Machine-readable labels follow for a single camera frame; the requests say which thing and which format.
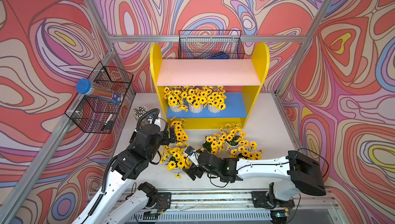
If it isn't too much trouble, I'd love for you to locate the sunflower pot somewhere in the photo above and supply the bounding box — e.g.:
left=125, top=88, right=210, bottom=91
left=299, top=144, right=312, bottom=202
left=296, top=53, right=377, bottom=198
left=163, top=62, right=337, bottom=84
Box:
left=219, top=123, right=247, bottom=150
left=164, top=86, right=188, bottom=113
left=159, top=145, right=192, bottom=179
left=202, top=134, right=226, bottom=155
left=230, top=140, right=262, bottom=160
left=170, top=117, right=188, bottom=147
left=206, top=86, right=227, bottom=114
left=185, top=87, right=208, bottom=114

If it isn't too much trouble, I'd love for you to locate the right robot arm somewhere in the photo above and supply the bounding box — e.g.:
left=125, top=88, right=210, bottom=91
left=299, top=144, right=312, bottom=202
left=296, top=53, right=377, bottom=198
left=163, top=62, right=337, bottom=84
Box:
left=184, top=146, right=327, bottom=210

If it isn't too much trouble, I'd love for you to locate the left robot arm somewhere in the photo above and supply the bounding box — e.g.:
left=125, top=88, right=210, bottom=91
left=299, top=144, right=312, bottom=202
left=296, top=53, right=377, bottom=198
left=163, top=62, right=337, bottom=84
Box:
left=74, top=108, right=175, bottom=224

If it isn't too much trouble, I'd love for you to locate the clear jar of pencils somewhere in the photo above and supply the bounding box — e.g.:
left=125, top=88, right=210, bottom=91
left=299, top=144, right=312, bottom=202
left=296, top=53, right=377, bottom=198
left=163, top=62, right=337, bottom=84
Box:
left=133, top=105, right=148, bottom=120

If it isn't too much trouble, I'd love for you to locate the black marker in basket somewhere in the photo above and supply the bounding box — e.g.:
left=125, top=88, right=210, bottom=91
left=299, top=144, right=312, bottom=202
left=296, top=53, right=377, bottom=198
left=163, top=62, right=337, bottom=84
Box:
left=101, top=114, right=114, bottom=131

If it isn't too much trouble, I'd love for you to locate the blue capped pencil tube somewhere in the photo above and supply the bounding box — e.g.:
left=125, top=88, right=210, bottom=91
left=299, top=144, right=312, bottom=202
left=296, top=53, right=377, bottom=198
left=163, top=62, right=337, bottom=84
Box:
left=76, top=79, right=122, bottom=105

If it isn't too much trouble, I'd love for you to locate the yellow shelf unit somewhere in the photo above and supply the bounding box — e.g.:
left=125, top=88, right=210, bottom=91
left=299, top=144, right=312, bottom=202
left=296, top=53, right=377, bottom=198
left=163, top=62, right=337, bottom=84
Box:
left=150, top=43, right=270, bottom=129

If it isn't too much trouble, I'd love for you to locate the blue item in rear basket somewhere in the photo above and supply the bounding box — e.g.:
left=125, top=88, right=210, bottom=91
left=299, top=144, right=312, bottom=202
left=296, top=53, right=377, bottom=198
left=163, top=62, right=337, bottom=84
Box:
left=205, top=52, right=230, bottom=59

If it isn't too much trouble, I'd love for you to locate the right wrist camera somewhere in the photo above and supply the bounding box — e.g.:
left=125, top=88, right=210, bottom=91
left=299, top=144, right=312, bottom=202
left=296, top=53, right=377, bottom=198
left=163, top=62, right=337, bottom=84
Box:
left=184, top=146, right=199, bottom=166

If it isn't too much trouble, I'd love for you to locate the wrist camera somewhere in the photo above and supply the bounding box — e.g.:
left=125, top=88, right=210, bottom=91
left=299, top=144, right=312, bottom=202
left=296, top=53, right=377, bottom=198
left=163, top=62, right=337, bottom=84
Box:
left=145, top=114, right=161, bottom=127
left=184, top=146, right=199, bottom=166

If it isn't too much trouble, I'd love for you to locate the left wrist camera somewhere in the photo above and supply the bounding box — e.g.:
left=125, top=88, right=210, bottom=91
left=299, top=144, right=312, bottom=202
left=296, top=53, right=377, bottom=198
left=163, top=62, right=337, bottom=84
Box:
left=145, top=114, right=161, bottom=127

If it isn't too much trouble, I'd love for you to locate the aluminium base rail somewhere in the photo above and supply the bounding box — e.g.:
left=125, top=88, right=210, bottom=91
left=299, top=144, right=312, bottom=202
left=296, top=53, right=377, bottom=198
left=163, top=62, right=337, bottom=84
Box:
left=86, top=187, right=340, bottom=223

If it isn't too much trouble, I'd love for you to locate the black wire basket left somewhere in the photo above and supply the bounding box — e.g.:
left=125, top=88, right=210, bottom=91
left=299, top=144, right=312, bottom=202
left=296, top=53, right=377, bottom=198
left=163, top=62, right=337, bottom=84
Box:
left=65, top=62, right=134, bottom=133

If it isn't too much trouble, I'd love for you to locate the black wire basket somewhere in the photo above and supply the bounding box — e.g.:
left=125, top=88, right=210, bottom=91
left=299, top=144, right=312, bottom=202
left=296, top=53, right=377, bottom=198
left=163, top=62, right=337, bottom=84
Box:
left=65, top=62, right=134, bottom=133
left=178, top=29, right=245, bottom=59

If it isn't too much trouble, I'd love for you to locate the black wire basket rear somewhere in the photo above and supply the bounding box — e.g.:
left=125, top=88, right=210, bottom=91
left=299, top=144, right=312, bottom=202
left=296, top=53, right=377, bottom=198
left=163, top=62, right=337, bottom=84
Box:
left=178, top=29, right=245, bottom=59

